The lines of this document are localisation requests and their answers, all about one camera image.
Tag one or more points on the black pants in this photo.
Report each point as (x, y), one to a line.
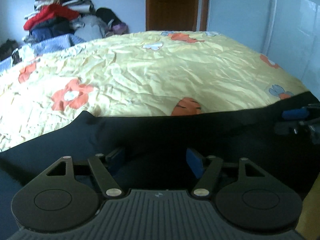
(157, 181)

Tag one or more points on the pile of clothes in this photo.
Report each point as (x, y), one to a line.
(54, 18)

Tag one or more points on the brown wooden door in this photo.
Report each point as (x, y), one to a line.
(180, 15)

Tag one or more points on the yellow floral bed quilt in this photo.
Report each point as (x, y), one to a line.
(59, 103)

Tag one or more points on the small black white object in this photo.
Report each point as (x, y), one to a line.
(15, 57)

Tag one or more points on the black bag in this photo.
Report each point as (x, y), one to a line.
(7, 48)

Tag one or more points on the red padded jacket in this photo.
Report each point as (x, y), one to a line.
(49, 12)

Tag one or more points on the blue striped blanket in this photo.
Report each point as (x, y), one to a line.
(31, 50)

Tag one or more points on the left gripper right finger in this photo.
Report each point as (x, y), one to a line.
(244, 194)

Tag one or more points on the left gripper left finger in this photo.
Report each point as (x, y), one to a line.
(66, 195)

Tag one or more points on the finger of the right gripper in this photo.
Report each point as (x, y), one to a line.
(300, 113)

